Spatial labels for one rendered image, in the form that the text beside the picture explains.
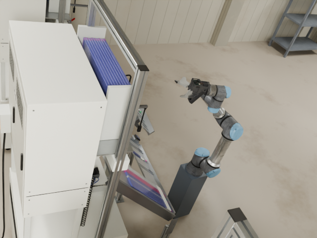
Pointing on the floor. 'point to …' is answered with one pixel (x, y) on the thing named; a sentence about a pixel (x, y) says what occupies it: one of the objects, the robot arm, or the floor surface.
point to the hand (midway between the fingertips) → (176, 89)
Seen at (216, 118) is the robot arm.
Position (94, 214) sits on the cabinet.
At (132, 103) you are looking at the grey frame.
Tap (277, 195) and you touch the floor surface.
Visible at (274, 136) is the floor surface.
